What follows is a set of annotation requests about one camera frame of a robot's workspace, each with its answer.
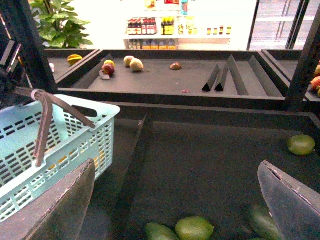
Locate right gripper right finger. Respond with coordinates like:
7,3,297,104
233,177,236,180
257,161,320,240

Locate brown basket handle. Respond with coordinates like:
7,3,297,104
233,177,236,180
13,87,95,168

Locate yellow starfruit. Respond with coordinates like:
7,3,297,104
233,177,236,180
67,54,83,66

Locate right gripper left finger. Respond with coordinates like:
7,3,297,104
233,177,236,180
0,159,95,240

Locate green potted plant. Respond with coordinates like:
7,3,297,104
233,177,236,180
29,0,93,49

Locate white zip tie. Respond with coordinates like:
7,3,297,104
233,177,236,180
30,89,47,101

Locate green lime right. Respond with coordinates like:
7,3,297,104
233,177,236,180
287,134,316,156

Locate white shelf with bottles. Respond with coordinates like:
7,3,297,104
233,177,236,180
123,0,232,50

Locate green lime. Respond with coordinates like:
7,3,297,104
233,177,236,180
174,216,215,240
287,134,316,156

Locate green lime front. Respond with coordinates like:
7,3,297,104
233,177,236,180
174,216,215,240

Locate light blue plastic basket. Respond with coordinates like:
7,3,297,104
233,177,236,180
0,95,120,221

